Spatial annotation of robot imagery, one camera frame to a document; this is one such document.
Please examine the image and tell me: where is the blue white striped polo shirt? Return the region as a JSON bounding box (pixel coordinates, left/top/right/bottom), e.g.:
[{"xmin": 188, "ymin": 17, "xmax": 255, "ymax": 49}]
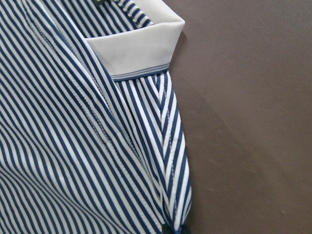
[{"xmin": 0, "ymin": 0, "xmax": 192, "ymax": 234}]

